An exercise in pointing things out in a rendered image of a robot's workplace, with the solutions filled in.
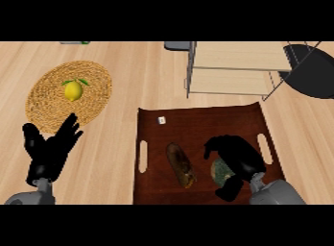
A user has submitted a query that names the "elongated brown vegetable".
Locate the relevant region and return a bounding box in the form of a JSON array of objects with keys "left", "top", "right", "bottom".
[{"left": 165, "top": 141, "right": 199, "bottom": 189}]

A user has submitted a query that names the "yellow lemon with leaves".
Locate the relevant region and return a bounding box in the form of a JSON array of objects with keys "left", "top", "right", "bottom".
[{"left": 60, "top": 78, "right": 91, "bottom": 103}]

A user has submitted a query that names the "dark brown wooden tray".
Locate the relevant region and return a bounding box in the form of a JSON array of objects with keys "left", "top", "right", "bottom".
[{"left": 131, "top": 101, "right": 287, "bottom": 206}]

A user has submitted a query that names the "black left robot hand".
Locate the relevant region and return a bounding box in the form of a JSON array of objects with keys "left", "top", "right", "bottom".
[{"left": 21, "top": 112, "right": 86, "bottom": 187}]

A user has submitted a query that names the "round woven wicker placemat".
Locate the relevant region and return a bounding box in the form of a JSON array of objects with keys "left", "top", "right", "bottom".
[{"left": 24, "top": 60, "right": 114, "bottom": 135}]

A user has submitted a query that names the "dark grey appliance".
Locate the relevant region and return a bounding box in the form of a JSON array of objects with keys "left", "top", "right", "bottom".
[{"left": 164, "top": 41, "right": 195, "bottom": 52}]

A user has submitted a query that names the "tiered shelf with wooden boards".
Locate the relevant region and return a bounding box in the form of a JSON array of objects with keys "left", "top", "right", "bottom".
[{"left": 184, "top": 41, "right": 323, "bottom": 102}]

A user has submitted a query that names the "black frying pan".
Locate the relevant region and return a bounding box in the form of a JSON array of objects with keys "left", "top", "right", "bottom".
[{"left": 279, "top": 43, "right": 334, "bottom": 111}]

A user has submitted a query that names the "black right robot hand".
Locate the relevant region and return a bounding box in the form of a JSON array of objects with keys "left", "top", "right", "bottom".
[{"left": 203, "top": 135, "right": 268, "bottom": 203}]

